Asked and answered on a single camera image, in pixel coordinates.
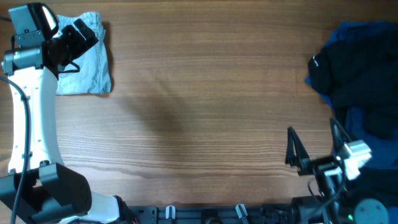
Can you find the light blue denim shorts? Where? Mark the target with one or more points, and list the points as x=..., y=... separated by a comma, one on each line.
x=93, y=77

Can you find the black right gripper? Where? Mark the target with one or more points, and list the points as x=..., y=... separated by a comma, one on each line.
x=301, y=155

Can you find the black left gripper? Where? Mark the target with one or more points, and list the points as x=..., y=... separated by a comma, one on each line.
x=71, y=33

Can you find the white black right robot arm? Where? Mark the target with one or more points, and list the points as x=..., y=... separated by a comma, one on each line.
x=349, y=192

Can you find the black garment with white print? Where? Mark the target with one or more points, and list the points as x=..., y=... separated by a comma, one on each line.
x=357, y=84

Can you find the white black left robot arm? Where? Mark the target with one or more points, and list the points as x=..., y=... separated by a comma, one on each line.
x=39, y=188

